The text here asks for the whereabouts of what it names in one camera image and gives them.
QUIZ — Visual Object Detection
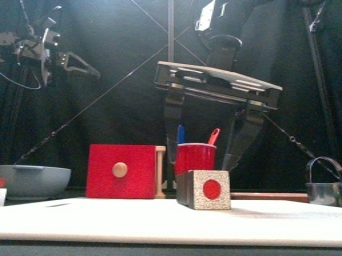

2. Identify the grey bowl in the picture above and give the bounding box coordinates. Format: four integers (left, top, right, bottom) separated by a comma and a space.
0, 164, 72, 201

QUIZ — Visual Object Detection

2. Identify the blue utensil handle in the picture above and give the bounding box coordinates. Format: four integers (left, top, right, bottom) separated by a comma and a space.
176, 124, 187, 145

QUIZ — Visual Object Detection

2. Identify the white cutting board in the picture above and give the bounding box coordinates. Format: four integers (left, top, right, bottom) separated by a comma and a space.
0, 197, 342, 249

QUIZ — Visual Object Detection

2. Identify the brown wooden bar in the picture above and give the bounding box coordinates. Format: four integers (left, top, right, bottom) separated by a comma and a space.
229, 192, 310, 204

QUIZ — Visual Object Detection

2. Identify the vertical metal frame pole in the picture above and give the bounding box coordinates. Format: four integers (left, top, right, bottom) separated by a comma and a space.
167, 0, 176, 63

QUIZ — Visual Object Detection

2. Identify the red box with wooden knob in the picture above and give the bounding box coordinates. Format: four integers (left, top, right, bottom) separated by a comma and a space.
84, 143, 157, 200

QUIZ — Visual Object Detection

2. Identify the sushi block with red centre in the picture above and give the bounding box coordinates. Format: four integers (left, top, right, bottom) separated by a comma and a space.
175, 169, 232, 211

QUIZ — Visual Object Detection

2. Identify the light wooden frame post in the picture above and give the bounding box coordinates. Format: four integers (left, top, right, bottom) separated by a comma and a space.
153, 145, 167, 199

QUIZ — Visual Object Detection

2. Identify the light grey cable loop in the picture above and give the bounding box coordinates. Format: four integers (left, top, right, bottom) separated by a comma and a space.
0, 26, 50, 91

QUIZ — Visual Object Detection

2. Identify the red utensil handle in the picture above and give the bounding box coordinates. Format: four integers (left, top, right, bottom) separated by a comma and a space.
205, 127, 221, 146

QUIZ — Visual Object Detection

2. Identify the red cup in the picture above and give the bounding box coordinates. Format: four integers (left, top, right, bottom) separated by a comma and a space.
173, 142, 219, 177

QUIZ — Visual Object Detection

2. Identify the dark slanted frame pole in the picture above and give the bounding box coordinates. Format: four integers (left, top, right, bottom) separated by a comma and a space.
300, 0, 339, 161

